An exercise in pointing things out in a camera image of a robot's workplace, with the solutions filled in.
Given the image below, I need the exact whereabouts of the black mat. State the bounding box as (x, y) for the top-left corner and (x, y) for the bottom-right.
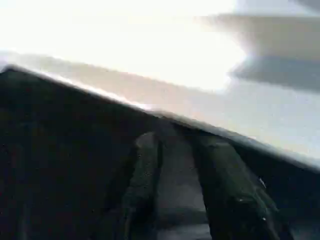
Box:
(0, 65), (320, 240)

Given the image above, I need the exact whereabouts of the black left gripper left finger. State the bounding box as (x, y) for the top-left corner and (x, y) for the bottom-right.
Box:
(111, 131), (164, 240)

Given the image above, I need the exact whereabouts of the white plastic table top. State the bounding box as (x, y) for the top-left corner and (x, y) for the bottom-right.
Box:
(0, 0), (320, 173)

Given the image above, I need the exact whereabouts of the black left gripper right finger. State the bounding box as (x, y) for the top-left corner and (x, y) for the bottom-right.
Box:
(192, 134), (286, 240)

